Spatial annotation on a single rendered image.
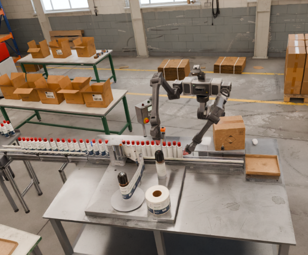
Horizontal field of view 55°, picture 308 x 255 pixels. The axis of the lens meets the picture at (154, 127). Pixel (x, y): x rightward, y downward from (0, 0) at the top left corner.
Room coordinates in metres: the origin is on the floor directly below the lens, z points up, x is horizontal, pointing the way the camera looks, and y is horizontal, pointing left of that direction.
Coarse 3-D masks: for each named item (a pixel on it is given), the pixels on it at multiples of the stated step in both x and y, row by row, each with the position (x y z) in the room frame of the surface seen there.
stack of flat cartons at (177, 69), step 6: (168, 60) 6.88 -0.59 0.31; (174, 60) 6.81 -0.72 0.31; (180, 60) 6.75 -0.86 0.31; (186, 60) 6.68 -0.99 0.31; (162, 66) 6.54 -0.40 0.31; (168, 66) 6.48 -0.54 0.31; (174, 66) 6.42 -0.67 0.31; (180, 66) 6.36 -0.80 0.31; (186, 66) 6.46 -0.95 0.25; (168, 72) 6.40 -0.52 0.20; (174, 72) 6.35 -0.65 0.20; (180, 72) 6.30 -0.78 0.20; (186, 72) 6.39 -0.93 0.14; (168, 78) 6.40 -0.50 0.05; (174, 78) 6.35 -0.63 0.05; (180, 78) 6.30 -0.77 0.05
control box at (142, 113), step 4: (148, 100) 2.63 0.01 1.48; (140, 104) 2.57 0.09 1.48; (144, 104) 2.56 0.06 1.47; (148, 104) 2.56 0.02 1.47; (136, 108) 2.55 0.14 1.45; (140, 108) 2.50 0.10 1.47; (144, 108) 2.51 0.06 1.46; (136, 112) 2.56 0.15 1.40; (140, 112) 2.50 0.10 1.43; (144, 112) 2.51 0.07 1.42; (148, 112) 2.54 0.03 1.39; (140, 116) 2.51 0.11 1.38; (144, 116) 2.50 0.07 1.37; (140, 120) 2.52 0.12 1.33; (144, 120) 2.50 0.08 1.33
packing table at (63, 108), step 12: (120, 96) 4.30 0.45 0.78; (0, 108) 4.79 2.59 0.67; (24, 108) 4.54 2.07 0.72; (36, 108) 4.35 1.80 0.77; (48, 108) 4.26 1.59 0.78; (60, 108) 4.20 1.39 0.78; (72, 108) 4.13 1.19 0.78; (84, 108) 4.07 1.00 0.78; (96, 108) 4.01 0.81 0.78; (108, 108) 3.95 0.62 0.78; (108, 132) 3.86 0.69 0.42; (120, 132) 4.17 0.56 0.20
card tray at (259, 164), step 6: (246, 156) 2.32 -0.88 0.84; (252, 156) 2.31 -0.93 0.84; (258, 156) 2.29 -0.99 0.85; (264, 156) 2.27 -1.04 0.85; (270, 156) 2.25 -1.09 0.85; (276, 156) 2.24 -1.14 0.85; (246, 162) 2.24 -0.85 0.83; (252, 162) 2.23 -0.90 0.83; (258, 162) 2.21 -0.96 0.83; (264, 162) 2.20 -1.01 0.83; (270, 162) 2.19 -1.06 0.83; (276, 162) 2.17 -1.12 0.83; (246, 168) 2.15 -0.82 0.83; (252, 168) 2.14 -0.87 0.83; (258, 168) 2.13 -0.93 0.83; (264, 168) 2.11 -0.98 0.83; (270, 168) 2.10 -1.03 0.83; (276, 168) 2.09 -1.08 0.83; (252, 174) 2.06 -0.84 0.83; (258, 174) 2.05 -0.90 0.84; (264, 174) 2.03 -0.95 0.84; (270, 174) 2.02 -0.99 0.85; (276, 174) 2.00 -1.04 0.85
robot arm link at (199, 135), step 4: (208, 116) 2.18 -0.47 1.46; (208, 120) 2.18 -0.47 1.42; (212, 120) 2.18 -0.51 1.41; (208, 124) 2.19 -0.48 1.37; (204, 128) 2.23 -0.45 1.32; (208, 128) 2.21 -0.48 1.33; (200, 132) 2.27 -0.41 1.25; (204, 132) 2.25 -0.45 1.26; (196, 136) 2.31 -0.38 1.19; (200, 136) 2.28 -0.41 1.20; (196, 140) 2.33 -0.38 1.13; (200, 140) 2.30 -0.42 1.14
